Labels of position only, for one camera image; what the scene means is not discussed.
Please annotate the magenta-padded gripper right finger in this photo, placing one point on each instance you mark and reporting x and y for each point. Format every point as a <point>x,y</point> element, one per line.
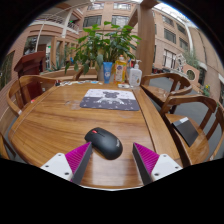
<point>163,165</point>

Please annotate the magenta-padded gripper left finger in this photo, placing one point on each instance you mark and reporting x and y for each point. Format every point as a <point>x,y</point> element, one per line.
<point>60,163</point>

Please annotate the black computer mouse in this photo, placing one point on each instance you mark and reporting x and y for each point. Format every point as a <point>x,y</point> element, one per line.
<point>105,143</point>

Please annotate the grey printed mouse pad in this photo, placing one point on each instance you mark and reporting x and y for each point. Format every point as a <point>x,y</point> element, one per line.
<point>110,99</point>

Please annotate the wooden armchair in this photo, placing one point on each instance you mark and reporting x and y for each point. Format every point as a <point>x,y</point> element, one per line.
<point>219,123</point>
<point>200,146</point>
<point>160,91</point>
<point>20,88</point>
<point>85,76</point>

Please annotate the black notebook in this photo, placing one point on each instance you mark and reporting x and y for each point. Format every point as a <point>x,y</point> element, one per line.
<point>186,130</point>

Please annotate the small white packet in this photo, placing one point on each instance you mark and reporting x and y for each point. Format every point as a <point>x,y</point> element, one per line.
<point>123,85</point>

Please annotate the white pump bottle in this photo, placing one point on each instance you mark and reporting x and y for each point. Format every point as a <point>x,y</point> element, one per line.
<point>135,76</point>

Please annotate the dark red wooden lectern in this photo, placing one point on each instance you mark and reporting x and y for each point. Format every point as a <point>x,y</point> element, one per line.
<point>31,65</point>

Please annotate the yellow liquid bottle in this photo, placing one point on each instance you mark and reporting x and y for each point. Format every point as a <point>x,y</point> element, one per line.
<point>120,71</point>

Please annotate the blue tube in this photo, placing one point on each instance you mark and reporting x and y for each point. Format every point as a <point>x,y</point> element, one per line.
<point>107,71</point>

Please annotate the green potted plant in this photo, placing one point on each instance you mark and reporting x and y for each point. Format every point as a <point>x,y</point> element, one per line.
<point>101,45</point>

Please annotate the wooden pillar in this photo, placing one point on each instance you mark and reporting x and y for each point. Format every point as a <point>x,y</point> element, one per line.
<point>146,36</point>

